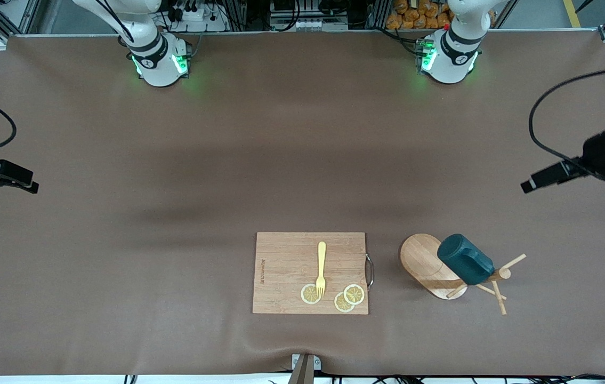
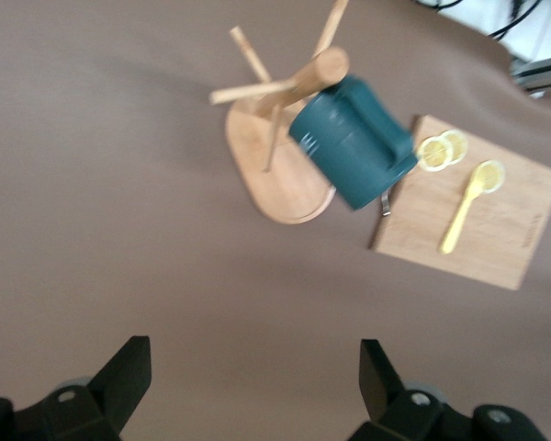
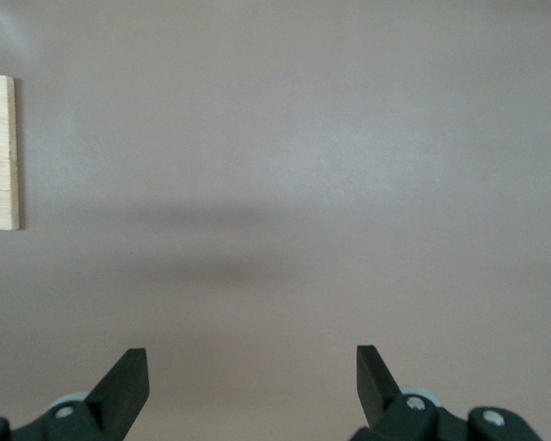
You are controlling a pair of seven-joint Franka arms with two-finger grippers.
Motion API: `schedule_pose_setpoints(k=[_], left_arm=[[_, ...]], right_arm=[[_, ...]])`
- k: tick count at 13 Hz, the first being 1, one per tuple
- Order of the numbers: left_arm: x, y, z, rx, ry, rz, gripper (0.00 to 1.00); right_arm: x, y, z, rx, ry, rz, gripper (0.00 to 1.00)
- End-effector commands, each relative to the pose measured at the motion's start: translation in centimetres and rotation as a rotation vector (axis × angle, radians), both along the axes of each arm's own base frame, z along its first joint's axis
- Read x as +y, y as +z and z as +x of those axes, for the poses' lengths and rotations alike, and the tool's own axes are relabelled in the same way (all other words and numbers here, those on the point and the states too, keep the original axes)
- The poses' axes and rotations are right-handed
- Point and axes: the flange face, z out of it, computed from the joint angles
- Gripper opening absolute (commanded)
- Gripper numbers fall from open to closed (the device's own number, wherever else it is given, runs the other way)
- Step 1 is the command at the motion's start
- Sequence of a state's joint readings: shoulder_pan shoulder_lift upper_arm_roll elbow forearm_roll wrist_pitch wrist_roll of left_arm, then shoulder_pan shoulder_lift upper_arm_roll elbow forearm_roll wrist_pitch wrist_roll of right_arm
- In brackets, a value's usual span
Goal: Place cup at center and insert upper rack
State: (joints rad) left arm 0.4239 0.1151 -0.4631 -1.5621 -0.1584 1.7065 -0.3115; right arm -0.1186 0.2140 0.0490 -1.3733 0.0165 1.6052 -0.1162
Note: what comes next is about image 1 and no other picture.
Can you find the dark teal ribbed cup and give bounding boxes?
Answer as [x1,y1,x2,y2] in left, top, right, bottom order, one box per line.
[437,234,495,286]

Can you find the wooden mug tree rack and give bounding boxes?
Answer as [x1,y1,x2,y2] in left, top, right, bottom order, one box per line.
[399,233,527,316]

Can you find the table cover mat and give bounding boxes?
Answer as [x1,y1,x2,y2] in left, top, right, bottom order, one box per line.
[0,29,605,377]

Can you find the lemon slice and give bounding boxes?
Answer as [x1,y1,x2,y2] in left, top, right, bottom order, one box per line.
[343,284,365,306]
[301,283,323,305]
[334,292,356,314]

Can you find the yellow plastic fork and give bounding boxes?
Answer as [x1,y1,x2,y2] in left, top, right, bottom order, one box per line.
[316,241,327,298]

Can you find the white power strip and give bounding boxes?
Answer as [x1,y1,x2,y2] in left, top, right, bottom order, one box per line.
[172,4,228,31]

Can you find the bamboo cutting board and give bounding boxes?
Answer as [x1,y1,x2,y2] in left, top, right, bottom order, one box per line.
[252,231,375,315]

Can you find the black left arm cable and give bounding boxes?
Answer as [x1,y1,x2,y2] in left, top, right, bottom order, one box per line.
[528,62,605,185]

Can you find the front camera support post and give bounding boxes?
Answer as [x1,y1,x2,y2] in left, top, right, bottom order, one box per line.
[287,353,322,384]

